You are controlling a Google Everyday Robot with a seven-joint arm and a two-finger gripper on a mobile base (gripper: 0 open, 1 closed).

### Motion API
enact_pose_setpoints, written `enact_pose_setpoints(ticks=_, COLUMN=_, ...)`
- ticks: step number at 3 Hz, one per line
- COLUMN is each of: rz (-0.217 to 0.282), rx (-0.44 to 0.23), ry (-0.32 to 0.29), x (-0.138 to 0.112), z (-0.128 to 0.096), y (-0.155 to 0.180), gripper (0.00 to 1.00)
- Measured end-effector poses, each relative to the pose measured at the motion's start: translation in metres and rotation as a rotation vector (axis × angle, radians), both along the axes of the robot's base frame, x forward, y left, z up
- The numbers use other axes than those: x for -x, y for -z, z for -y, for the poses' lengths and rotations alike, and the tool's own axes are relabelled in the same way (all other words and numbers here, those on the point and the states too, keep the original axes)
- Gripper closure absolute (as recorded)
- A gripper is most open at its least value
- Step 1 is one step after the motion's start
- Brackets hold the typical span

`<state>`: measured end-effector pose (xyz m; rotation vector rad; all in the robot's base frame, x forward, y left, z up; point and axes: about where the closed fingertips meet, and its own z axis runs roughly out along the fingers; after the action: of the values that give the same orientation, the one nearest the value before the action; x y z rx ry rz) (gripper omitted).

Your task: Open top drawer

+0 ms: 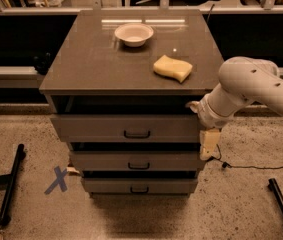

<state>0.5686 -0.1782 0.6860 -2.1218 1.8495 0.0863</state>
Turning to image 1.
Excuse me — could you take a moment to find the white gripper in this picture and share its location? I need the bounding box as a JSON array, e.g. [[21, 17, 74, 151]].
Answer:
[[185, 94, 233, 161]]

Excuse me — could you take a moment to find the grey drawer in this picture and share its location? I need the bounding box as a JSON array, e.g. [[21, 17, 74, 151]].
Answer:
[[51, 115, 200, 143], [82, 178, 198, 194], [69, 151, 205, 171]]

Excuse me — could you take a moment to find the yellow sponge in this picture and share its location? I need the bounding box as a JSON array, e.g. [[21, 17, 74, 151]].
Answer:
[[153, 55, 193, 83]]

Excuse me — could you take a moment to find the black clamp on rail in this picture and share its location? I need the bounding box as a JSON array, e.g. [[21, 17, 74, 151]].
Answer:
[[33, 53, 51, 75]]

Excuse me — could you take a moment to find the black floor cable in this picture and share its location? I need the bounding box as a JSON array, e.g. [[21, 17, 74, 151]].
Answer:
[[208, 143, 283, 170]]

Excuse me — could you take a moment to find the white paper bowl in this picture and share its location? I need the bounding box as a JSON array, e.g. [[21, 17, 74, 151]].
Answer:
[[114, 23, 154, 47]]

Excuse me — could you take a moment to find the grey top drawer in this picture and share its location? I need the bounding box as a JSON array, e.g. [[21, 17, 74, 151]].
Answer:
[[51, 115, 200, 143]]

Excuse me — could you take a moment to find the grey bottom drawer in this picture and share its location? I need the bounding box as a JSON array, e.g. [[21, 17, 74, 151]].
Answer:
[[82, 178, 198, 194]]

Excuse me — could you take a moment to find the grey drawer cabinet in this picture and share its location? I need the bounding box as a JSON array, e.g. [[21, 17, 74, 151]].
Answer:
[[39, 9, 225, 199]]

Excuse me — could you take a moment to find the black stand leg left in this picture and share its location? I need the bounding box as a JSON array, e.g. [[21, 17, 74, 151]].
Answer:
[[0, 144, 26, 227]]

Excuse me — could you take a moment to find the blue tape cross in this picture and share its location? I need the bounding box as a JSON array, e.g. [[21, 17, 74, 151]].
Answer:
[[44, 166, 67, 195]]

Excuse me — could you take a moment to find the grey middle drawer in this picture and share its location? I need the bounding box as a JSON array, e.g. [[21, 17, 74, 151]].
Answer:
[[69, 151, 205, 171]]

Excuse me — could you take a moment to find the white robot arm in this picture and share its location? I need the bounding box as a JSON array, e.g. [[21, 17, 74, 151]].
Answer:
[[186, 57, 283, 160]]

